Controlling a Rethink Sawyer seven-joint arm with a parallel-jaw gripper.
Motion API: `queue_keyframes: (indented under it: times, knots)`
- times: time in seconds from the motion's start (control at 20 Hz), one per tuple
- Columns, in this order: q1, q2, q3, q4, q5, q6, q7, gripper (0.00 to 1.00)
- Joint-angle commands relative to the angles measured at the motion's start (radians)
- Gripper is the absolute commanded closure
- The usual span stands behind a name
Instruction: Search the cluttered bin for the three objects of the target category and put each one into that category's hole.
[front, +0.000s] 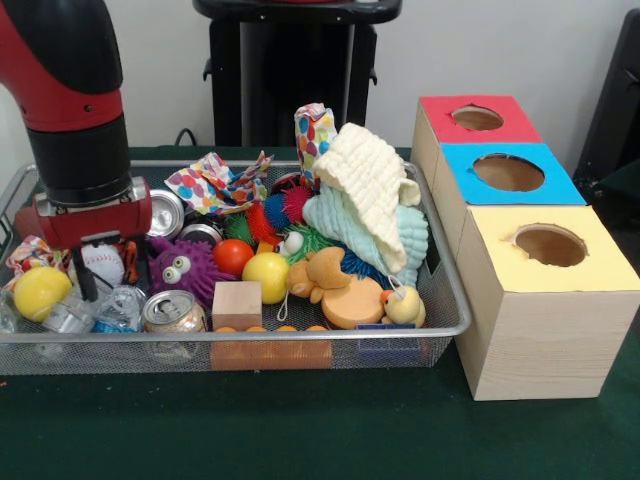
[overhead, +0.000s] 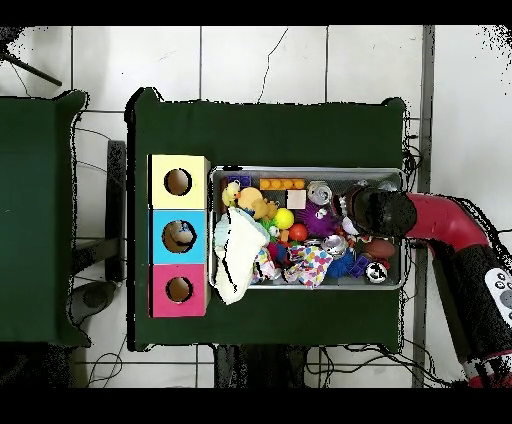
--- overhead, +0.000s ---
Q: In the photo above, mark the mint green cloth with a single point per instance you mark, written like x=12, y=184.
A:
x=220, y=234

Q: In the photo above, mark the green cloth side table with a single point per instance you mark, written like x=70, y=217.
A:
x=40, y=232

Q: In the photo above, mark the orange foam duck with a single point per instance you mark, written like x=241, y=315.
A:
x=252, y=198

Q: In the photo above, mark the open-top silver can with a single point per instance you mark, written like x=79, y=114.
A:
x=320, y=192

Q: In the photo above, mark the multicolour polka dot cloth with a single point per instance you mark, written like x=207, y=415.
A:
x=308, y=264

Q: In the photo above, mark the orange toy brick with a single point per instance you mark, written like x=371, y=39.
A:
x=282, y=184

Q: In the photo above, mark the brown toy football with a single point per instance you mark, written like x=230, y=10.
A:
x=382, y=249

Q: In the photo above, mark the wooden cube block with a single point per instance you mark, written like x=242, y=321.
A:
x=296, y=199

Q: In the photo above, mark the small yellow ball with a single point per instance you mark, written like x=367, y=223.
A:
x=284, y=218

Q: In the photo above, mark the upright dark soda can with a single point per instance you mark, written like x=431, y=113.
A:
x=376, y=272

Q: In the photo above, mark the small yellow rubber duck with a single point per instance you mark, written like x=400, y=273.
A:
x=230, y=193

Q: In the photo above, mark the wooden box with three holes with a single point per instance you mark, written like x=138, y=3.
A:
x=178, y=218

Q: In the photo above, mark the crushed silver can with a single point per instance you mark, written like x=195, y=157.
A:
x=334, y=246

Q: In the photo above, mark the shallow clear mesh bin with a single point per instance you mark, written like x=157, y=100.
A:
x=214, y=180

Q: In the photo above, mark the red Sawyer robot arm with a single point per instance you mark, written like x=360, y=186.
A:
x=448, y=228

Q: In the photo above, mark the purple googly-eyed monster toy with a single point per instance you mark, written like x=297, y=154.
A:
x=318, y=220

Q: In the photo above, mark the small orange ball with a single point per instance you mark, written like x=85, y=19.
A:
x=298, y=232

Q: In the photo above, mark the cream knit cloth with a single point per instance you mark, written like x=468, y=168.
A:
x=240, y=252

